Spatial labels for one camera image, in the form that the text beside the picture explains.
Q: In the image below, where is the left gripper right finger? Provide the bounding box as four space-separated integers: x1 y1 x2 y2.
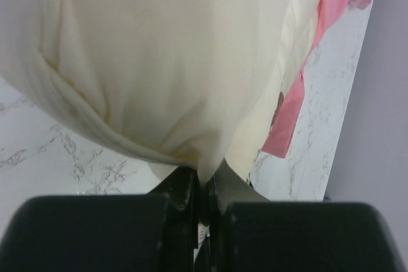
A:
209 162 406 271

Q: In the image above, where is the cream pillow with bear print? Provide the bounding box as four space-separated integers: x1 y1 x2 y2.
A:
1 0 319 183

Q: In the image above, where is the pink satin pillowcase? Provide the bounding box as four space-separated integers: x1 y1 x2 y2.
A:
261 0 371 159

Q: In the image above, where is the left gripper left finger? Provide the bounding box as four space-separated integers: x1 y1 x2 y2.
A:
1 168 198 271

